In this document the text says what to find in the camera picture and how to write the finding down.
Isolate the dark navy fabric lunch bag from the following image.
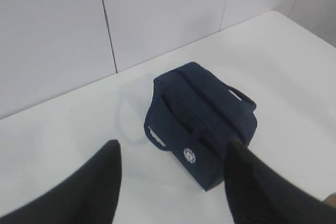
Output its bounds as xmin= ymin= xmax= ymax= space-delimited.
xmin=144 ymin=62 xmax=257 ymax=191

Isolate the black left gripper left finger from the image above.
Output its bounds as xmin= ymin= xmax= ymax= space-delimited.
xmin=1 ymin=140 xmax=122 ymax=223

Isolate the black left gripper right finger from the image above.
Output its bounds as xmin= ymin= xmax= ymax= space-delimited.
xmin=223 ymin=140 xmax=335 ymax=223

